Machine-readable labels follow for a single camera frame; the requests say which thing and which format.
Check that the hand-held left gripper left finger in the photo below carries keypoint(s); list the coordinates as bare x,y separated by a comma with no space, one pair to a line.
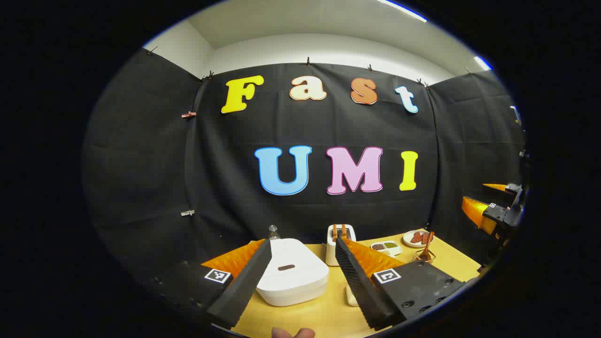
244,286

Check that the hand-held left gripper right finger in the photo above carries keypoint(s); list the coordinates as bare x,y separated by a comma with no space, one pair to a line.
359,286

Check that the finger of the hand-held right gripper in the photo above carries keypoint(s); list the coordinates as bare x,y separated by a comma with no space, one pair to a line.
476,211
502,188

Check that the white rice cooker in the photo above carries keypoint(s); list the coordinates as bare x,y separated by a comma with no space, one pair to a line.
296,272

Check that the brown wooden spoon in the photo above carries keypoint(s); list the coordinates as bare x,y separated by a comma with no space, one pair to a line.
426,251

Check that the white toaster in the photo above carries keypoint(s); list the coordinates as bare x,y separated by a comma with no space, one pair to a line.
331,253

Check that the white divided dish of grains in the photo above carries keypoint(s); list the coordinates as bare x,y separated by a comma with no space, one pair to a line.
386,248

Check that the red meat piece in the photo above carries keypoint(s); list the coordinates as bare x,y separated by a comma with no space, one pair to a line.
425,238
417,238

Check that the clear glass bottle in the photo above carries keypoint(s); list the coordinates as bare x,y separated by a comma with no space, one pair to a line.
273,233

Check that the white round plate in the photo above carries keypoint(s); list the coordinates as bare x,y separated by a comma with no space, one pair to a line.
407,239

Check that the ceiling light strip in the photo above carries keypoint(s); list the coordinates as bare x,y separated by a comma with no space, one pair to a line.
401,9
482,63

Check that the black backdrop cloth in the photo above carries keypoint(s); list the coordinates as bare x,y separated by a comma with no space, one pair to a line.
150,164

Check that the copper clothes clip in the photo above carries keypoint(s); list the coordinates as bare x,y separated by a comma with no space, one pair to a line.
188,114

